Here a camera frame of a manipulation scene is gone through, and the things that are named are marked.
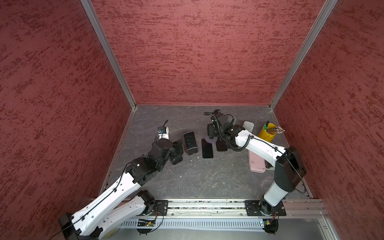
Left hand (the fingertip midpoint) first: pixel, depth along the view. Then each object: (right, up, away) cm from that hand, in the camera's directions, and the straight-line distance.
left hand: (173, 144), depth 74 cm
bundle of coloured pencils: (+60, +6, +12) cm, 61 cm away
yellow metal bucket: (+56, +3, +21) cm, 60 cm away
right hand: (+21, +6, +14) cm, 26 cm away
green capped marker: (+56, +8, +21) cm, 61 cm away
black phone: (+19, -7, +22) cm, 30 cm away
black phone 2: (+8, -2, +15) cm, 17 cm away
